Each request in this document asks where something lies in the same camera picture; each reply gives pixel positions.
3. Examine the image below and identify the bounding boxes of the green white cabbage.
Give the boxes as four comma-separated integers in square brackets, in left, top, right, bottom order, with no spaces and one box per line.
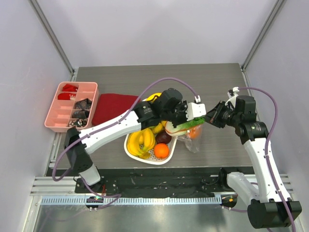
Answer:
[163,117,205,137]

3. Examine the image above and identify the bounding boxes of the orange fruit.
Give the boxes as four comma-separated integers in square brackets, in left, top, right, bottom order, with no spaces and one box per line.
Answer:
[154,144,169,159]
[188,126,202,139]

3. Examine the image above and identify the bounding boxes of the clear zip top bag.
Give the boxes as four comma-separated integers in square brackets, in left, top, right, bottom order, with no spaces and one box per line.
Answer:
[163,117,205,153]

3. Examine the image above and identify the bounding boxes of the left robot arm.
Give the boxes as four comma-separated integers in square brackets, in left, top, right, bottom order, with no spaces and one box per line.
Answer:
[64,88,188,193]

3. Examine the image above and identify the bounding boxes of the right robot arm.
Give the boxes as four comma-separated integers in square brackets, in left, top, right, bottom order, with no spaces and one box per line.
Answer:
[205,96,302,229]

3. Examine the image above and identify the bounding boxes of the yellow lemon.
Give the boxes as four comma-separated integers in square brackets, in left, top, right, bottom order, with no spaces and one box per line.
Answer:
[150,121,167,134]

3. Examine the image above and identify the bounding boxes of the dark red mangosteen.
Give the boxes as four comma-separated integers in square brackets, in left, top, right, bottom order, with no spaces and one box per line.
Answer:
[155,131,172,145]

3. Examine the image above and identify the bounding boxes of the yellow banana bunch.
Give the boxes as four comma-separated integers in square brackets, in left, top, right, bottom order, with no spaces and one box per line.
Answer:
[126,128,156,159]

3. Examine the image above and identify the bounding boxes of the white perforated fruit basket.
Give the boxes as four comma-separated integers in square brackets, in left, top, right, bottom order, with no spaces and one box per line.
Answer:
[124,121,177,165]

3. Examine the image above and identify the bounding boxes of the red folded cloth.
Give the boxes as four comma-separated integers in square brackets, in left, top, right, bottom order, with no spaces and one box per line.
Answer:
[92,93,138,126]

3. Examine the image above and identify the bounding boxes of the dark wrapped items in tray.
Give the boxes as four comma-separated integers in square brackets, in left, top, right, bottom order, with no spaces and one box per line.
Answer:
[68,98,92,128]

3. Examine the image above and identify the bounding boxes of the pink compartment tray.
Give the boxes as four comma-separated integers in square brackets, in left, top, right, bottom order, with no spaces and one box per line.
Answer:
[44,82,99,132]

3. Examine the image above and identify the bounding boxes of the red items in tray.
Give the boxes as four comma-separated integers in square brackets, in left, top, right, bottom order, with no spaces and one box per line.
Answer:
[57,84,78,101]

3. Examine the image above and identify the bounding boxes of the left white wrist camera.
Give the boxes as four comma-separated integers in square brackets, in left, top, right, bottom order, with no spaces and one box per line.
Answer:
[186,95,207,121]

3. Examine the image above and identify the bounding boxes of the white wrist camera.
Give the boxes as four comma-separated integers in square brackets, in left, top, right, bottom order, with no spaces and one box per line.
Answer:
[225,87,239,107]
[186,95,207,121]

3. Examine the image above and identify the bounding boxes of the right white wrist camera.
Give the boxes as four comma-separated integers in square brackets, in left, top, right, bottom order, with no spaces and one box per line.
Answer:
[225,87,239,107]

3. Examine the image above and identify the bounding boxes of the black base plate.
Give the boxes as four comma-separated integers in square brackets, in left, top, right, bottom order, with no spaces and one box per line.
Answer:
[45,166,260,198]

